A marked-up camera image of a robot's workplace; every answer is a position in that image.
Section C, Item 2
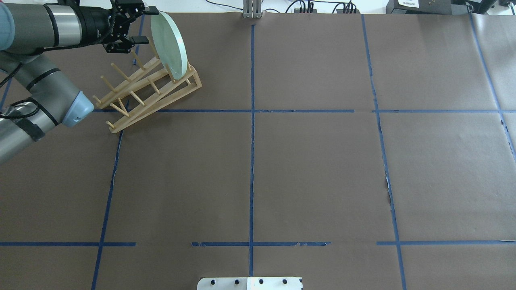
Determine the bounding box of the orange black power strip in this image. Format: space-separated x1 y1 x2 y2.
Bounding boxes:
285 0 360 14

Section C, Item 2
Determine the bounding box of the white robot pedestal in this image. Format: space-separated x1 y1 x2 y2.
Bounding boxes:
197 276 304 290

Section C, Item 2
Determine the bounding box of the wooden dish rack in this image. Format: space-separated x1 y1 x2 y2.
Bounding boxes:
93 43 202 133

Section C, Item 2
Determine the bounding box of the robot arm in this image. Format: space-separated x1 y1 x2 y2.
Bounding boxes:
0 0 160 164

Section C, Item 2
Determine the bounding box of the aluminium frame post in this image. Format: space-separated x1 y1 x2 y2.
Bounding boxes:
243 0 263 19

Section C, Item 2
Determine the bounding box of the black box device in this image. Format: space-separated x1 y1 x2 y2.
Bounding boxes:
385 0 474 15

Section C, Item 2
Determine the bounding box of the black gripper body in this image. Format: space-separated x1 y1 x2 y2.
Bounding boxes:
102 0 145 54

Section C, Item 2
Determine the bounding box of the mint green plate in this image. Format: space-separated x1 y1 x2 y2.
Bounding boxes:
151 11 188 79

